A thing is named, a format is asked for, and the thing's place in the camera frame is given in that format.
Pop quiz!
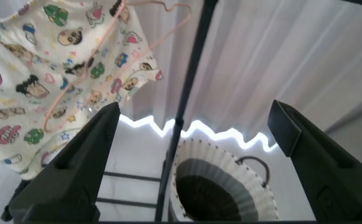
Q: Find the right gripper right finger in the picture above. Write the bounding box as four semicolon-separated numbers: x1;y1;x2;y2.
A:
267;99;362;223

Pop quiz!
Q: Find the cream printed garment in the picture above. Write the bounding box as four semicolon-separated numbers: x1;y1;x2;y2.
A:
0;0;165;182

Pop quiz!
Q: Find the black clothes rack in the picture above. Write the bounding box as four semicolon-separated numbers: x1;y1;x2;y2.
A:
0;0;362;223

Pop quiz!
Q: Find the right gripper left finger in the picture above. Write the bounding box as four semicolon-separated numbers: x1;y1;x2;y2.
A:
9;100;121;223

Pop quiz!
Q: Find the pink clothes hanger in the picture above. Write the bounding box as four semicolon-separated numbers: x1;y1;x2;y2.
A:
41;0;193;133

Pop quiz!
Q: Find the white laundry basket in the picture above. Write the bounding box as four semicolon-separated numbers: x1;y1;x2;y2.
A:
167;138;280;223

